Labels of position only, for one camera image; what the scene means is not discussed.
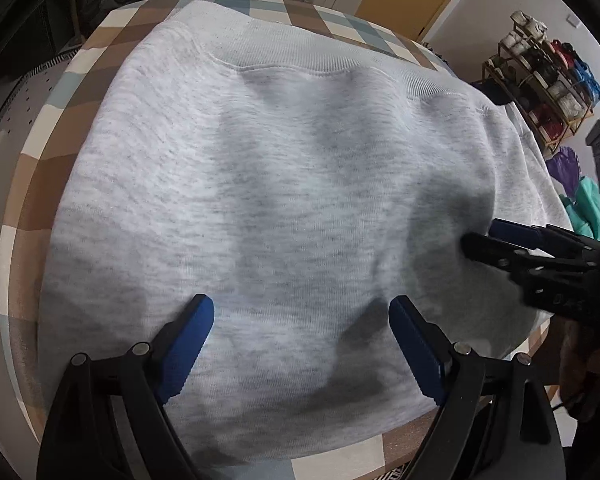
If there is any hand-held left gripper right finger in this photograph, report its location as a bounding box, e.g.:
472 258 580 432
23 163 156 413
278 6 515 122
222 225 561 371
388 295 566 480

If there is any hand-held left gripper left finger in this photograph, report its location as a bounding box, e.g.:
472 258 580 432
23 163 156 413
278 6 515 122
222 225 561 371
36 293 216 480

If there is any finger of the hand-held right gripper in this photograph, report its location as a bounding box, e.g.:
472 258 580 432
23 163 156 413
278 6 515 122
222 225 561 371
461 231 589 274
489 218 600 257

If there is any grey sweatshirt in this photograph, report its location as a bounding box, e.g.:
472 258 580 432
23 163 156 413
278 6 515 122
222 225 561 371
37 0 576 468

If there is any person's right hand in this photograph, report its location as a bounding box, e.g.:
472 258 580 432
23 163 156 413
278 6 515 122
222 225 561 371
555 317 600 423

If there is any purple cloth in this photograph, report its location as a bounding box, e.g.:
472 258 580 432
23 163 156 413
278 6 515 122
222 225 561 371
545 146 581 196

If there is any teal cloth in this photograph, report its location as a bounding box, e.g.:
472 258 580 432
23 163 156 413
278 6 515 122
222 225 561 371
560 176 600 241

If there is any dark blue cloth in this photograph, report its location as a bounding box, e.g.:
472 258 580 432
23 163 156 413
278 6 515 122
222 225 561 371
467 77 511 106

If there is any wooden shoe rack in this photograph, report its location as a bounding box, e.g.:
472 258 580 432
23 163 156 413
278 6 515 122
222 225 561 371
482 10 600 156

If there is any brown white checked blanket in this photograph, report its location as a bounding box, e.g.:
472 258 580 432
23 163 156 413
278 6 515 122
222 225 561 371
0 0 556 480

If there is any grey perforated mat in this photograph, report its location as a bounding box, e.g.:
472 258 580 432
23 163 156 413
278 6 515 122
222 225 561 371
0 50 81 136

